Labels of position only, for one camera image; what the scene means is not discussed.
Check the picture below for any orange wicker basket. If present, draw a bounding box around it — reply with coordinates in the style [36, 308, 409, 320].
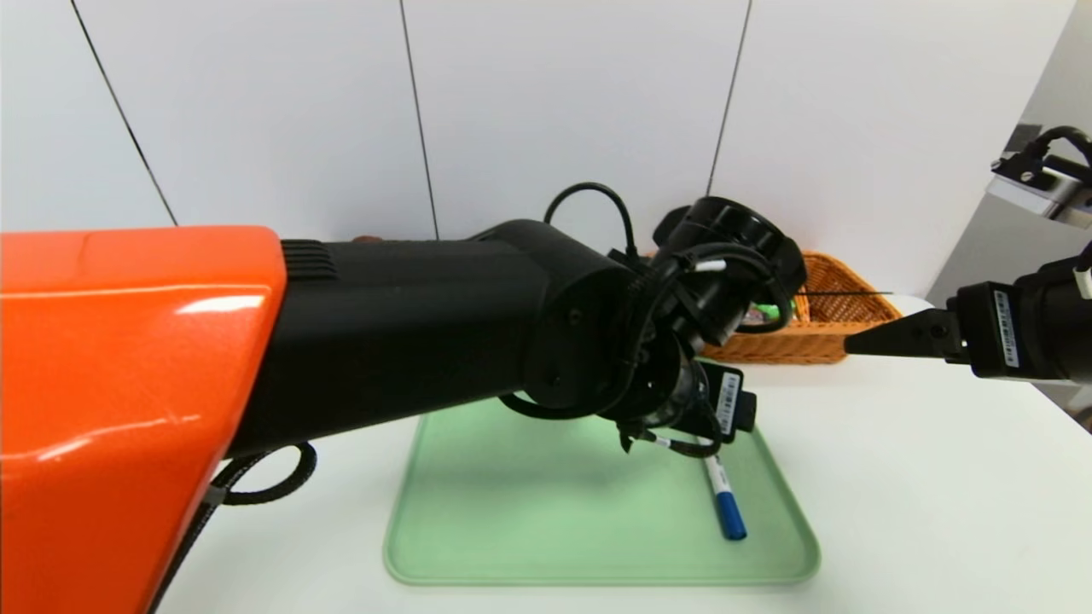
[700, 250, 903, 366]

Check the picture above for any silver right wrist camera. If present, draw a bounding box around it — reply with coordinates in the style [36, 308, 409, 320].
[990, 153, 1092, 229]

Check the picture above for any braided left arm cable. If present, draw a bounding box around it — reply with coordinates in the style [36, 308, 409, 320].
[149, 442, 318, 614]

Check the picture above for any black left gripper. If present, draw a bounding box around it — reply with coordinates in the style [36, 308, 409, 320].
[675, 360, 758, 444]

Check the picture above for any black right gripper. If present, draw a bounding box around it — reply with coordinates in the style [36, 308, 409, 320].
[843, 252, 1092, 385]

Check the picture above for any orange snack bag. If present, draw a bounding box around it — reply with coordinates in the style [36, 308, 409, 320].
[742, 294, 796, 327]

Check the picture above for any green plastic tray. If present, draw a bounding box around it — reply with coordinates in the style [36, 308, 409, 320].
[383, 358, 822, 587]

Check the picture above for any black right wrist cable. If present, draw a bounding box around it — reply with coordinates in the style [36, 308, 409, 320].
[1028, 125, 1092, 171]

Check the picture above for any blue and white marker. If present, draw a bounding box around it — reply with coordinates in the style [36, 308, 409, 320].
[704, 455, 748, 542]

